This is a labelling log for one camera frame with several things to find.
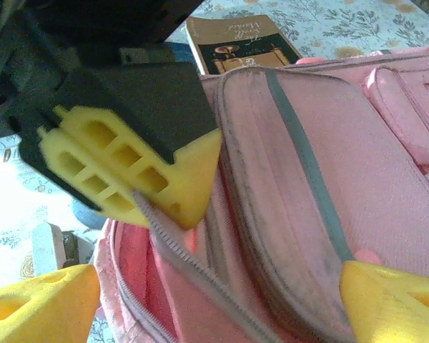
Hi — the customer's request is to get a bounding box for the floral table cover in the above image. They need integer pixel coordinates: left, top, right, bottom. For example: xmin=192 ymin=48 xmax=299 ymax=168
xmin=0 ymin=0 xmax=429 ymax=343

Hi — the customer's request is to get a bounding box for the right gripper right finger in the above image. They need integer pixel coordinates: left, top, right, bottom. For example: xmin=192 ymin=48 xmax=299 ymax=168
xmin=339 ymin=260 xmax=429 ymax=343

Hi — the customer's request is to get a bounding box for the brown paperback book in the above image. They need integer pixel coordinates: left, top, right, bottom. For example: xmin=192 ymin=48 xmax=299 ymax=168
xmin=184 ymin=14 xmax=305 ymax=76

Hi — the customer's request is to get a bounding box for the pink backpack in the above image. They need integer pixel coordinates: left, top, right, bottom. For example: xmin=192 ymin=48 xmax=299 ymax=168
xmin=92 ymin=46 xmax=429 ymax=343

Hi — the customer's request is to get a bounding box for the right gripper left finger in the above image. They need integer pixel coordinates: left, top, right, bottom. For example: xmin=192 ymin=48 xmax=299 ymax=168
xmin=0 ymin=264 xmax=101 ymax=343

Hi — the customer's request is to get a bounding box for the grey blue pencil case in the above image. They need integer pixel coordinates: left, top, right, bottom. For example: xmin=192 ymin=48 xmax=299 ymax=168
xmin=71 ymin=198 xmax=107 ymax=229

